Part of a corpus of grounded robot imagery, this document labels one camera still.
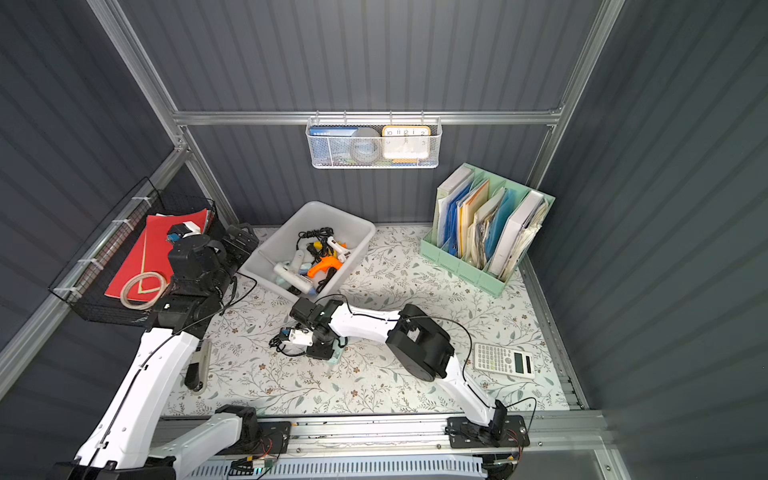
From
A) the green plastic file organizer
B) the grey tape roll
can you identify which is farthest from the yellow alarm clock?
the green plastic file organizer

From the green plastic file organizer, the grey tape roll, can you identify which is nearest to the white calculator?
the green plastic file organizer

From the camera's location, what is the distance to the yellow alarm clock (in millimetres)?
891

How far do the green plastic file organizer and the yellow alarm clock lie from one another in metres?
0.14

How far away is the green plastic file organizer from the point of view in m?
0.91

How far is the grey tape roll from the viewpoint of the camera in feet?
2.88

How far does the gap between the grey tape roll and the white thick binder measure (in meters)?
0.46

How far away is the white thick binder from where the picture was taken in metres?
0.88

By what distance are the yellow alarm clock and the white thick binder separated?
330 mm
